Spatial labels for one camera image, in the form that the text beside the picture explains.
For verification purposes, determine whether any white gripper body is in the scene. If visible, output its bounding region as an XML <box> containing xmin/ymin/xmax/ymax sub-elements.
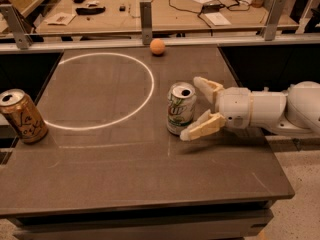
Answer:
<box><xmin>215</xmin><ymin>87</ymin><xmax>251</xmax><ymax>129</ymax></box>

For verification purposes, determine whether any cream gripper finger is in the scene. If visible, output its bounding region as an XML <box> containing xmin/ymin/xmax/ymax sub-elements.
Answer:
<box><xmin>180</xmin><ymin>110</ymin><xmax>226</xmax><ymax>141</ymax></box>
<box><xmin>193</xmin><ymin>77</ymin><xmax>224</xmax><ymax>104</ymax></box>

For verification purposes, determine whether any green white 7up can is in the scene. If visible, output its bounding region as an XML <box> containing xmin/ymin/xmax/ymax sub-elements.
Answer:
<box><xmin>167</xmin><ymin>82</ymin><xmax>197</xmax><ymax>135</ymax></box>

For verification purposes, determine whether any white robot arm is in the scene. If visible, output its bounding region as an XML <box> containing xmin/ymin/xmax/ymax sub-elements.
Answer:
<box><xmin>180</xmin><ymin>77</ymin><xmax>320</xmax><ymax>141</ymax></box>

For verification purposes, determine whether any gold LaCroix can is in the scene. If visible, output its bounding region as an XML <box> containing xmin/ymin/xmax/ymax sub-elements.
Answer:
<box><xmin>0</xmin><ymin>89</ymin><xmax>48</xmax><ymax>144</ymax></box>

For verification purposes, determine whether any orange ball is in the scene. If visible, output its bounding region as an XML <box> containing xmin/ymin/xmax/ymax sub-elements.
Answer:
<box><xmin>150</xmin><ymin>39</ymin><xmax>165</xmax><ymax>55</ymax></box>

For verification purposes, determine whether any white paper sheet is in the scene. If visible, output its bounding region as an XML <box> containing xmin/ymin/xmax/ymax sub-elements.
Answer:
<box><xmin>205</xmin><ymin>12</ymin><xmax>230</xmax><ymax>26</ymax></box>

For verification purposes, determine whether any black power adapter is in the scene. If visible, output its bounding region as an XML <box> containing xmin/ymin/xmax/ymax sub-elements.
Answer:
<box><xmin>202</xmin><ymin>2</ymin><xmax>221</xmax><ymax>13</ymax></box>

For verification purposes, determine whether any small black block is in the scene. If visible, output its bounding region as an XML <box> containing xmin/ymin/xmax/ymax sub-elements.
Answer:
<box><xmin>119</xmin><ymin>5</ymin><xmax>126</xmax><ymax>11</ymax></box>

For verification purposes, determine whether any black device on desk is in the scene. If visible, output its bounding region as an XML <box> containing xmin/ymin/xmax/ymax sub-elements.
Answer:
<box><xmin>76</xmin><ymin>7</ymin><xmax>106</xmax><ymax>15</ymax></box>

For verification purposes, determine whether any wooden back desk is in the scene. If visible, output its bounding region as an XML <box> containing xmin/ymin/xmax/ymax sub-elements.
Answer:
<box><xmin>34</xmin><ymin>0</ymin><xmax>299</xmax><ymax>37</ymax></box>

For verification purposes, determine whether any white paper card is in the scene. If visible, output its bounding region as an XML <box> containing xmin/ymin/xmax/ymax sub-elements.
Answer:
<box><xmin>45</xmin><ymin>12</ymin><xmax>75</xmax><ymax>26</ymax></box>

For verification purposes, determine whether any black cable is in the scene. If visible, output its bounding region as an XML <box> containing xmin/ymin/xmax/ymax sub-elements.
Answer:
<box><xmin>168</xmin><ymin>0</ymin><xmax>251</xmax><ymax>28</ymax></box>

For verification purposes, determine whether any middle metal bracket post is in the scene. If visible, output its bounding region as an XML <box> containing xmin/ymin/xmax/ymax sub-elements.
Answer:
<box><xmin>140</xmin><ymin>1</ymin><xmax>152</xmax><ymax>45</ymax></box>

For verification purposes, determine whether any metal bracket post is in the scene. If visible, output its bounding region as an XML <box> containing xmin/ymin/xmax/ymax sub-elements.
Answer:
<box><xmin>0</xmin><ymin>4</ymin><xmax>32</xmax><ymax>49</ymax></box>
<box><xmin>140</xmin><ymin>1</ymin><xmax>152</xmax><ymax>45</ymax></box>
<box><xmin>262</xmin><ymin>0</ymin><xmax>286</xmax><ymax>41</ymax></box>

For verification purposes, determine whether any right metal bracket post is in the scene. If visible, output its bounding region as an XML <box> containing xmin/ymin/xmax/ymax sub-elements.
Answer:
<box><xmin>262</xmin><ymin>0</ymin><xmax>286</xmax><ymax>41</ymax></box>

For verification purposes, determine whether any left metal bracket post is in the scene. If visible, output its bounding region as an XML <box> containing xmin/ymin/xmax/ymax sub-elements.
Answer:
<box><xmin>0</xmin><ymin>4</ymin><xmax>32</xmax><ymax>49</ymax></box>

